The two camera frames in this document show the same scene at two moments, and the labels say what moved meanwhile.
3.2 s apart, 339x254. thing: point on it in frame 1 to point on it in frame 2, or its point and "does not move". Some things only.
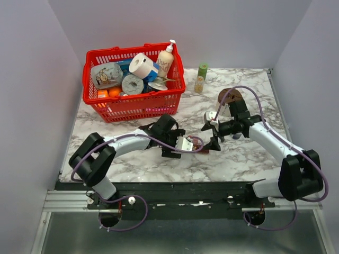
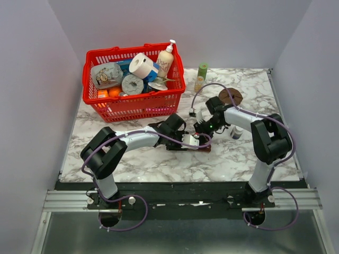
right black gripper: x=213 y=144 to x=199 y=129
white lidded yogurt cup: x=160 y=84 does not move
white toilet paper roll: x=140 y=66 does not move
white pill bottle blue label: x=237 y=135 does not move
